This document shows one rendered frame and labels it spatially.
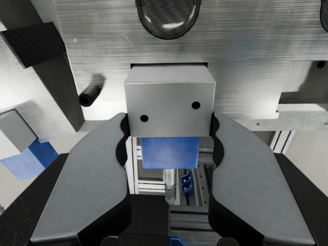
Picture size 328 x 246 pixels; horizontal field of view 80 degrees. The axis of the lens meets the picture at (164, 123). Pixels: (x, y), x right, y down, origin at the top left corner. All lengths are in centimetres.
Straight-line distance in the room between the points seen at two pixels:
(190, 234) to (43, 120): 42
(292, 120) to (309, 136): 121
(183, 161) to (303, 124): 20
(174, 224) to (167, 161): 40
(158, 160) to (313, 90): 15
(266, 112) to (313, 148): 143
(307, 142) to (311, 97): 133
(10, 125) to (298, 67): 26
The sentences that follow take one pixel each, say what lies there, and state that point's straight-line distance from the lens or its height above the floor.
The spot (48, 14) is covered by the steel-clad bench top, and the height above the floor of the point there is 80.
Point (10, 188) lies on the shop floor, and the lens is 201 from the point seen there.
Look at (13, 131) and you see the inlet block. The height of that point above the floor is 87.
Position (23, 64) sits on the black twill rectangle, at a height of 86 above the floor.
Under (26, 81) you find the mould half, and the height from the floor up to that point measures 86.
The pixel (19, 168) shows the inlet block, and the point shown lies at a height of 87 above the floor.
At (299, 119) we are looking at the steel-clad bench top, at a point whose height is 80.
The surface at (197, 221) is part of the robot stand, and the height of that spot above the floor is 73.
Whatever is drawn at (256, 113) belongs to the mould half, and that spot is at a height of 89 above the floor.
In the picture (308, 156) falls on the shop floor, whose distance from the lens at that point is 162.
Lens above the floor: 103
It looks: 59 degrees down
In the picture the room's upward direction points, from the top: 177 degrees counter-clockwise
